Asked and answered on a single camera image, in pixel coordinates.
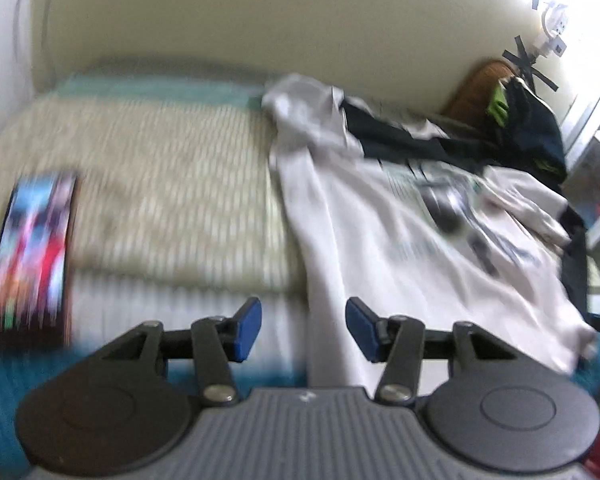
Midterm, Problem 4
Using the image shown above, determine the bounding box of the white printed t-shirt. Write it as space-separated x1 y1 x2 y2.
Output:
261 74 599 391

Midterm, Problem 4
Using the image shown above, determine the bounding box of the black bag strap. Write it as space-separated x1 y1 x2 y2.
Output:
559 209 600 337

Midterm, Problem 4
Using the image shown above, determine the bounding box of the aluminium window frame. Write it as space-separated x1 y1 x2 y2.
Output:
559 74 600 252

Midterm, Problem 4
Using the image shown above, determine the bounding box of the smartphone with colourful screen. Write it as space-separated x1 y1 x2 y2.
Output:
0 172 82 354

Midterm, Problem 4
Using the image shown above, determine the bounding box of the teal blue blanket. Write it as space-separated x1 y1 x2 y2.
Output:
0 344 311 480

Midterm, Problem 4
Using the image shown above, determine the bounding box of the beige zigzag patterned bed sheet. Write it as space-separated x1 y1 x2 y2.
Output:
0 94 312 373

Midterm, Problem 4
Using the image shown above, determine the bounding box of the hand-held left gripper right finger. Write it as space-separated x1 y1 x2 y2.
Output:
344 297 504 406

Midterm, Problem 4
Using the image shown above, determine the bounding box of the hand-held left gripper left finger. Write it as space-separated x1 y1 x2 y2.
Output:
101 297 263 409

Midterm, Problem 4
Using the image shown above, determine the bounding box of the black tape cross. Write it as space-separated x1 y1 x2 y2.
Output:
502 35 559 94

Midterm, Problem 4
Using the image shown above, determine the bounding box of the teal grid mat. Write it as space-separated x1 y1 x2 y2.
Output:
54 72 267 110

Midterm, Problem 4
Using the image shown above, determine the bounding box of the white wall socket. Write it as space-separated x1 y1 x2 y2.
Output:
532 2 572 58

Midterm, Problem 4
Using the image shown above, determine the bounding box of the dark navy garment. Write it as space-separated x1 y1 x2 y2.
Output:
340 77 569 182

